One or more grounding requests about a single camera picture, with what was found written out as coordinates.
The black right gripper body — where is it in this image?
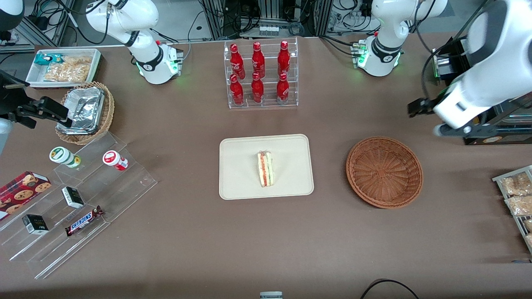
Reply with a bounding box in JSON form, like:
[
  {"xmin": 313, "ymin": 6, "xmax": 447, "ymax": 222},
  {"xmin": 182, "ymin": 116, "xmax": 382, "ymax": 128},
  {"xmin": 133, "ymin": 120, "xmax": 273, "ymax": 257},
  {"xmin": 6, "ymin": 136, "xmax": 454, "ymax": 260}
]
[{"xmin": 0, "ymin": 70, "xmax": 30, "ymax": 118}]

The triangle sandwich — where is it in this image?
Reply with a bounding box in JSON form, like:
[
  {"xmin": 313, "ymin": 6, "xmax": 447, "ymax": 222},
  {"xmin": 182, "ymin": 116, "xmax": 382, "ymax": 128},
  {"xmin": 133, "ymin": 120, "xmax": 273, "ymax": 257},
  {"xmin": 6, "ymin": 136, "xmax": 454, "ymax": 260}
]
[{"xmin": 256, "ymin": 151, "xmax": 275, "ymax": 188}]

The white rectangular snack tray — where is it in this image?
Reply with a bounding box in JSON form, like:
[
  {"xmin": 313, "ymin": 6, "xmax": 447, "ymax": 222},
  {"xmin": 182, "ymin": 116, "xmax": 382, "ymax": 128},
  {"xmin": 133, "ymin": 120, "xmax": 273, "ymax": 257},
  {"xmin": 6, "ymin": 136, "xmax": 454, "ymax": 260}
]
[{"xmin": 25, "ymin": 48, "xmax": 102, "ymax": 88}]

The tan wicker basket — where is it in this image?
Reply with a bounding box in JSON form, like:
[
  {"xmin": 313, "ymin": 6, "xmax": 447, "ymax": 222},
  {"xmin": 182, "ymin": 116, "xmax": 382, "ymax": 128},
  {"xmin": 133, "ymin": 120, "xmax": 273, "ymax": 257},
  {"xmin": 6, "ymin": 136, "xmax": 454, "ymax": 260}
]
[{"xmin": 55, "ymin": 81, "xmax": 115, "ymax": 145}]

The brown wicker basket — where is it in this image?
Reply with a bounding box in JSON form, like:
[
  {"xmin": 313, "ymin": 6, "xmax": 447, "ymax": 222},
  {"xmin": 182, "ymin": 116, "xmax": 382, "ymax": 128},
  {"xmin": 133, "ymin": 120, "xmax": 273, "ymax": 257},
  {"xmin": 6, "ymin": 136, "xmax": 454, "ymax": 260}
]
[{"xmin": 346, "ymin": 136, "xmax": 424, "ymax": 209}]

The tray of packaged snacks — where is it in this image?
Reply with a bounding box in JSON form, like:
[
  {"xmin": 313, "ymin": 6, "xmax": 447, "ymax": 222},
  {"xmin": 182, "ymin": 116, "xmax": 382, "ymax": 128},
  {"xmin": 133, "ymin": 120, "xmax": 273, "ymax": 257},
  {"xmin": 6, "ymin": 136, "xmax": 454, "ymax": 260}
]
[{"xmin": 492, "ymin": 165, "xmax": 532, "ymax": 255}]

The beige plastic tray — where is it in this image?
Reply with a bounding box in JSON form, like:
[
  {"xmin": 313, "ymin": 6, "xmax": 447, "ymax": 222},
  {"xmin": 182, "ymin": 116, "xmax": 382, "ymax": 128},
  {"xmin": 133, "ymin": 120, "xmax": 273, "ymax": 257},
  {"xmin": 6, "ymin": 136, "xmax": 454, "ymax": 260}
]
[{"xmin": 219, "ymin": 134, "xmax": 315, "ymax": 201}]

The aluminium foil container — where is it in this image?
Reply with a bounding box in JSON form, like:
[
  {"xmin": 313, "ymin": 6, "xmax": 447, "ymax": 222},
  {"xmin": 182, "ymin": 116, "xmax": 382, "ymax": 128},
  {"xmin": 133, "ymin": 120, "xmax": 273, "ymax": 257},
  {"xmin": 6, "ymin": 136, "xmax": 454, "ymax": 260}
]
[{"xmin": 56, "ymin": 86, "xmax": 105, "ymax": 134}]

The clear bag of crackers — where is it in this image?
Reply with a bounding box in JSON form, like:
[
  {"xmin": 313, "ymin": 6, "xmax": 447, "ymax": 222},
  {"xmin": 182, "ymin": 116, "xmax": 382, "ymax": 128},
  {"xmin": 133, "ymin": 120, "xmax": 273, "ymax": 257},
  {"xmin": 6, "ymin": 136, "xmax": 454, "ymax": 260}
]
[
  {"xmin": 44, "ymin": 62, "xmax": 90, "ymax": 83},
  {"xmin": 62, "ymin": 56, "xmax": 92, "ymax": 69}
]

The black food warmer machine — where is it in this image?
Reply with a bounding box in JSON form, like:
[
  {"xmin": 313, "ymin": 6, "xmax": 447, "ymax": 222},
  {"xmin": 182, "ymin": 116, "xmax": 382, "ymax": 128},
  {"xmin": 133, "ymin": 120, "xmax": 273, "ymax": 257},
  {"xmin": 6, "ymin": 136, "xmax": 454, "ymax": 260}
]
[{"xmin": 431, "ymin": 37, "xmax": 532, "ymax": 146}]

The green lid cup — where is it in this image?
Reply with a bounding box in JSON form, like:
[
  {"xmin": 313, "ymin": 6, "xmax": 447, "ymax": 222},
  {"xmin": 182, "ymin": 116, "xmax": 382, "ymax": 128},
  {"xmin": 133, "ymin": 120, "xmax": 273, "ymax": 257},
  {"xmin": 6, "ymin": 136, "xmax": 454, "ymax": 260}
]
[{"xmin": 49, "ymin": 147, "xmax": 81, "ymax": 169}]

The teal snack packet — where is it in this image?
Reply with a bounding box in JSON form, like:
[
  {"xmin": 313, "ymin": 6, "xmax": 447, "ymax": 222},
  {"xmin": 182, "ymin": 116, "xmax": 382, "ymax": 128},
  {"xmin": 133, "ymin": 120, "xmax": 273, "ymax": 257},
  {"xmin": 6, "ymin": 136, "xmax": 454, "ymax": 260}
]
[{"xmin": 34, "ymin": 53, "xmax": 63, "ymax": 66}]

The red cookie box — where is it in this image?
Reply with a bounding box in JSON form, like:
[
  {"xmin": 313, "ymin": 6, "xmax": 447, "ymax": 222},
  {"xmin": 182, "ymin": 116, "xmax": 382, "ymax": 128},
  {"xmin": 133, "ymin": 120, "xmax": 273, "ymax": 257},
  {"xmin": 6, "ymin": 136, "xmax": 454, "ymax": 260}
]
[{"xmin": 0, "ymin": 171, "xmax": 52, "ymax": 221}]

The red lid cup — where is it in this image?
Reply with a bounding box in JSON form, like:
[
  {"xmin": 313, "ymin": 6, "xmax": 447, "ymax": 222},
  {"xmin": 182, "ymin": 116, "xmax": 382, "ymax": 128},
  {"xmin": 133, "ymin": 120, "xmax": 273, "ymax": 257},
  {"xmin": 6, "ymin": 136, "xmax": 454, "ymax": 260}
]
[{"xmin": 103, "ymin": 150, "xmax": 129, "ymax": 172}]

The small black box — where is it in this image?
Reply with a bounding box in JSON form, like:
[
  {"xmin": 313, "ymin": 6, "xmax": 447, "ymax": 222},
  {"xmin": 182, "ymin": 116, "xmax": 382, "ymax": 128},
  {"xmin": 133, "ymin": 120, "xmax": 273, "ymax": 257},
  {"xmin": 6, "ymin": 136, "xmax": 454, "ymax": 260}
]
[
  {"xmin": 22, "ymin": 214, "xmax": 49, "ymax": 235},
  {"xmin": 62, "ymin": 186, "xmax": 85, "ymax": 209}
]

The clear acrylic stepped stand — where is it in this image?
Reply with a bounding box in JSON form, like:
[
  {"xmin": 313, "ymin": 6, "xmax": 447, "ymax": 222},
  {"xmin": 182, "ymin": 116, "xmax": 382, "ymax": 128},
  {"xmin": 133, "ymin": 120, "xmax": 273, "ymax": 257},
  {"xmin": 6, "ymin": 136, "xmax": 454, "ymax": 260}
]
[{"xmin": 0, "ymin": 131, "xmax": 158, "ymax": 279}]

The snickers chocolate bar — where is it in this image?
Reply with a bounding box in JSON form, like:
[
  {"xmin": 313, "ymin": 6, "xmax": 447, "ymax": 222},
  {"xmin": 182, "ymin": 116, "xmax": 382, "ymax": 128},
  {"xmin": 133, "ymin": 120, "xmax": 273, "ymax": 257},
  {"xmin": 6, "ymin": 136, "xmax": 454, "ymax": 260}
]
[{"xmin": 65, "ymin": 206, "xmax": 104, "ymax": 237}]

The red cola bottle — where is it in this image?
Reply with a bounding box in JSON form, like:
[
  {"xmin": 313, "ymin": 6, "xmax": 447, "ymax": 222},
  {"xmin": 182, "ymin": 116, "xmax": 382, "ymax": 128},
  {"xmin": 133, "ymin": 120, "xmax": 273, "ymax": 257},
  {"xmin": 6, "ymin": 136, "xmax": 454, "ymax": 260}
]
[
  {"xmin": 278, "ymin": 41, "xmax": 291, "ymax": 76},
  {"xmin": 230, "ymin": 44, "xmax": 246, "ymax": 79},
  {"xmin": 276, "ymin": 73, "xmax": 290, "ymax": 104},
  {"xmin": 252, "ymin": 42, "xmax": 266, "ymax": 78},
  {"xmin": 230, "ymin": 74, "xmax": 244, "ymax": 105},
  {"xmin": 251, "ymin": 72, "xmax": 264, "ymax": 103}
]

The clear acrylic bottle rack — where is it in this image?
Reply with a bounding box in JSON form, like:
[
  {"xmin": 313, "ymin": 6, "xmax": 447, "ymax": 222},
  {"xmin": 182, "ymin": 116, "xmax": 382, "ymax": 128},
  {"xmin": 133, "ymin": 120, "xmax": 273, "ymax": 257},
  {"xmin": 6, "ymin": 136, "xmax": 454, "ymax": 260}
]
[{"xmin": 224, "ymin": 37, "xmax": 299, "ymax": 109}]

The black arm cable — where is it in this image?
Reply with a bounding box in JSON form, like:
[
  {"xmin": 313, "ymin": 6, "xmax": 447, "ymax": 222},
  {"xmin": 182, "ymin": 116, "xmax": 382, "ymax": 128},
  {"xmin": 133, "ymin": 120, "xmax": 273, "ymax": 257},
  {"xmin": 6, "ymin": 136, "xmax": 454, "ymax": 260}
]
[{"xmin": 414, "ymin": 0, "xmax": 470, "ymax": 102}]

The aluminium equipment frame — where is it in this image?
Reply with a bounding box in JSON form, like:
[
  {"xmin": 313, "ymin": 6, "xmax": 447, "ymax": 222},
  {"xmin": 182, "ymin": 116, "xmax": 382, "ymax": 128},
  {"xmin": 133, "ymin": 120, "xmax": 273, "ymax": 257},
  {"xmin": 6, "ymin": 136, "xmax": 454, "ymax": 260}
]
[{"xmin": 199, "ymin": 0, "xmax": 345, "ymax": 40}]

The black table cable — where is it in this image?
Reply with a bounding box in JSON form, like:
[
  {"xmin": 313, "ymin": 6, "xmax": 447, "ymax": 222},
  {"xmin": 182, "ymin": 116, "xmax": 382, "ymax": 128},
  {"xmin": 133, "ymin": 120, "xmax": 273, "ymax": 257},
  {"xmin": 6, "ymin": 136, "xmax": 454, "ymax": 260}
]
[{"xmin": 360, "ymin": 279, "xmax": 420, "ymax": 299}]

